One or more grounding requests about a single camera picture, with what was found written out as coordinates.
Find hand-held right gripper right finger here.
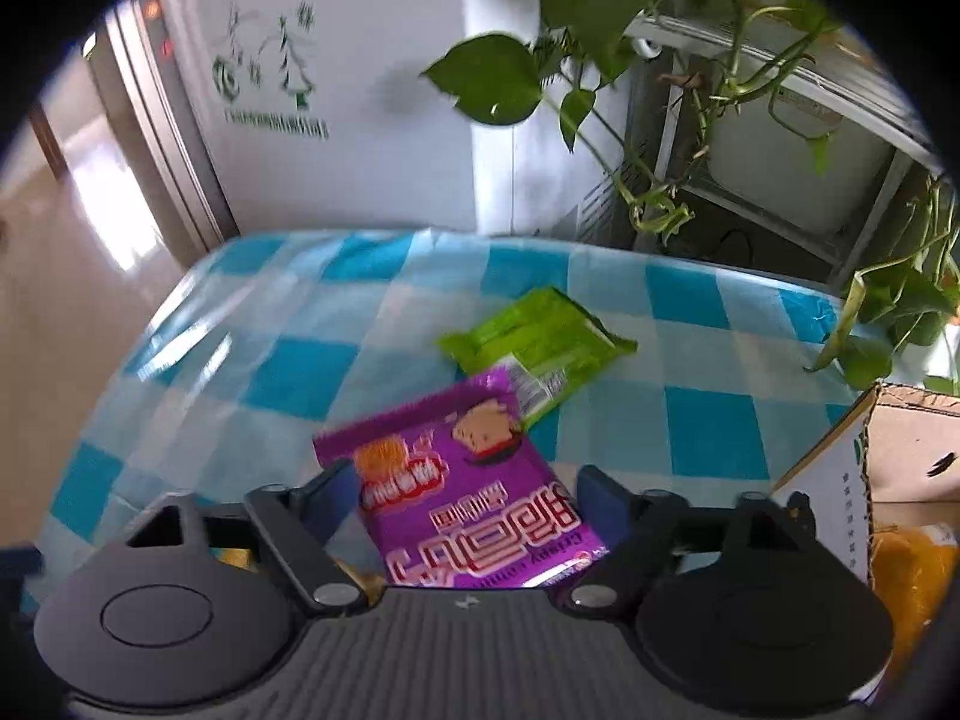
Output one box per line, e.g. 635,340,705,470
559,464,820,613

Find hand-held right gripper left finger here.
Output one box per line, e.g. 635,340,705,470
122,457,370,613

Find purple snack packet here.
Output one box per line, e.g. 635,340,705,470
313,364,609,593

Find brown cardboard box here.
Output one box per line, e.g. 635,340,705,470
771,382,960,595

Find blue checkered tablecloth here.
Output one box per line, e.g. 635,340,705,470
22,228,902,616

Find lime green snack packet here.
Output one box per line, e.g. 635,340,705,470
436,286,639,433

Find orange snack packet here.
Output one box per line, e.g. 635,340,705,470
868,525,960,692

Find white standing appliance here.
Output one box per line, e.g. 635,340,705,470
79,0,640,272

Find pothos plant in white pot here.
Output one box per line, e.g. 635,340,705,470
420,0,960,392

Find white wire plant rack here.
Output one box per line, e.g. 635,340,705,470
621,13,947,287

